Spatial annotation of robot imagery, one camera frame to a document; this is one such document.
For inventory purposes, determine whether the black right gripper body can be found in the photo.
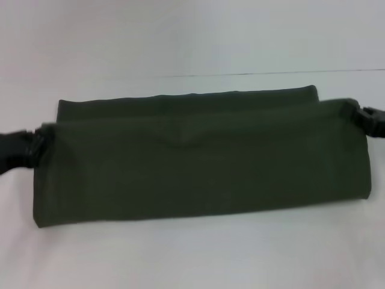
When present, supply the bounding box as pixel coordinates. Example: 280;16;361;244
368;107;385;138

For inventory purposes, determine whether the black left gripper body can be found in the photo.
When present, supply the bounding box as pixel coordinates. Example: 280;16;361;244
0;129;33;178

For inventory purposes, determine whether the dark green FREE! t-shirt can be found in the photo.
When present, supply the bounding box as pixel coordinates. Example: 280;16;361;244
32;84;373;229

